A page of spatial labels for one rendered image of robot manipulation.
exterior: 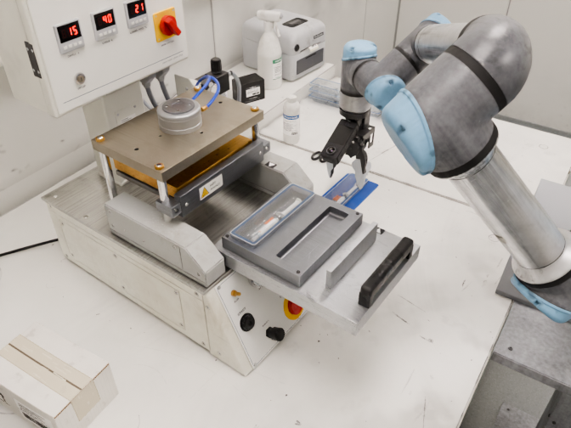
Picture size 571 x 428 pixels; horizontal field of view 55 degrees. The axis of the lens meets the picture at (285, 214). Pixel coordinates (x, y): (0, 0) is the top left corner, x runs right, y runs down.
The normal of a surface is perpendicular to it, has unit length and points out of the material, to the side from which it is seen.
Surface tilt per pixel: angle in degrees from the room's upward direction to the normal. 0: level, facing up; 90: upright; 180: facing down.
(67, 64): 90
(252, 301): 65
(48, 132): 90
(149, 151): 0
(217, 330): 90
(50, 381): 1
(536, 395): 0
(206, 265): 40
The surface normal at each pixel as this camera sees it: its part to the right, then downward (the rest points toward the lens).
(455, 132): 0.18, 0.44
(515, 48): 0.35, -0.22
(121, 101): 0.81, 0.37
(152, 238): -0.59, 0.50
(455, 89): -0.24, 0.00
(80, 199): 0.00, -0.78
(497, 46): -0.05, -0.32
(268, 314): 0.73, 0.00
